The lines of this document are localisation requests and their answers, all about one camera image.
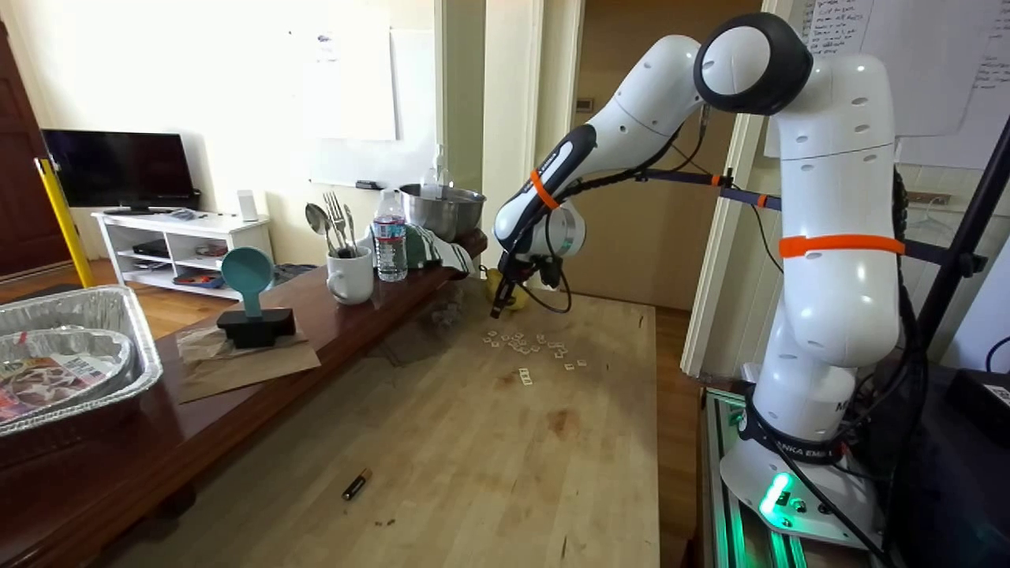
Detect brown wooden door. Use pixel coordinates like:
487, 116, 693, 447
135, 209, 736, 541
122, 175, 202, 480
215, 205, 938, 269
560, 0, 762, 311

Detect white ceramic mug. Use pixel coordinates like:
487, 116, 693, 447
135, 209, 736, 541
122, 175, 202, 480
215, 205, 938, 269
326, 242, 377, 310

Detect white wall board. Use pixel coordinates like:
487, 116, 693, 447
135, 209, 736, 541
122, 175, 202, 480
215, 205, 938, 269
275, 18, 441, 189

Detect yellow toy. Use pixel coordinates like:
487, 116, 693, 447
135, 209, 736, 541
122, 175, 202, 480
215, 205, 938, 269
483, 269, 533, 315

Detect black tripod pole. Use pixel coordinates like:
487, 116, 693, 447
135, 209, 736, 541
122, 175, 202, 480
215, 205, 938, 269
912, 114, 1010, 367

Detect metal cooking pot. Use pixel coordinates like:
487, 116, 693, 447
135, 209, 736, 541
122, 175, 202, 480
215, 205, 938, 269
404, 179, 490, 242

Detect metal spoon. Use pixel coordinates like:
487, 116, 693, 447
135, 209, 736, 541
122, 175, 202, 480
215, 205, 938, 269
303, 199, 333, 257

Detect clear plastic water bottle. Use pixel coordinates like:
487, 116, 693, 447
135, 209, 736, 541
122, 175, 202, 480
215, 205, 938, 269
368, 185, 410, 284

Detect teal plastic scoop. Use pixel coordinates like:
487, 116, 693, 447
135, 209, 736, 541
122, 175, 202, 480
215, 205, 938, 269
219, 242, 279, 315

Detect black base block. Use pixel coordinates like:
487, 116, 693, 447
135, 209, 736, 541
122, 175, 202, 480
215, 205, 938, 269
215, 307, 298, 349

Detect blue clamp bar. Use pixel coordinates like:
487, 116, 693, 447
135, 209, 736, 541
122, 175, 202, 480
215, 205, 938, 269
640, 166, 787, 216

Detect white low shelf unit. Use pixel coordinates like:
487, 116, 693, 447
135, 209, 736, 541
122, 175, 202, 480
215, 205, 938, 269
90, 205, 275, 302

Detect black equipment case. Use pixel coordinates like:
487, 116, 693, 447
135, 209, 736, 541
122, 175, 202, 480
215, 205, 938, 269
881, 358, 1010, 568

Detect metal cutlery piece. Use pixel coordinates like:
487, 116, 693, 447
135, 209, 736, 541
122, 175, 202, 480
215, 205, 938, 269
320, 189, 361, 252

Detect black flat screen television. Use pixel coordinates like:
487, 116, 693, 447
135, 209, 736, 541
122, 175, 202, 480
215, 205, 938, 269
40, 126, 202, 216

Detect white crumpled cloth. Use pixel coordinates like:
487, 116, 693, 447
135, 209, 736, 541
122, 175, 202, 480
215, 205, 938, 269
415, 232, 472, 280

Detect large aluminium foil tray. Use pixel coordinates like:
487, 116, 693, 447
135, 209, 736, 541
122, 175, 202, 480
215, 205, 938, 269
0, 280, 167, 439

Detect foil pie dish colourful contents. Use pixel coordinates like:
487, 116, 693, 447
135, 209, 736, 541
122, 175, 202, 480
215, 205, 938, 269
0, 326, 135, 427

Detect yellow pole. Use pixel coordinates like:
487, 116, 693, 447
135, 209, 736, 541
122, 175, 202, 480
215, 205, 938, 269
32, 155, 93, 290

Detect dark wooden side table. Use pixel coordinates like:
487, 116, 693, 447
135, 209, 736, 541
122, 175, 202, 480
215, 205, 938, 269
0, 257, 491, 568

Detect brown paper sheet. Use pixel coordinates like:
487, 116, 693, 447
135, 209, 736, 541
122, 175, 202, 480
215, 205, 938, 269
171, 320, 326, 404

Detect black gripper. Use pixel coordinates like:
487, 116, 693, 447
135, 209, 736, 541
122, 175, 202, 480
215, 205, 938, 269
490, 248, 533, 322

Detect green lit robot mount frame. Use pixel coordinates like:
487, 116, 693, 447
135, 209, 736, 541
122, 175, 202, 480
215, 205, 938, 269
698, 385, 895, 568

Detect white board with handwriting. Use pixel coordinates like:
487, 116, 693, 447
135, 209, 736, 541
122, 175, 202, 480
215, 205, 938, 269
787, 0, 1010, 169

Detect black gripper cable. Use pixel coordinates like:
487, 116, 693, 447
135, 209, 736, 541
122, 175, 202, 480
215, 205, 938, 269
514, 236, 576, 320

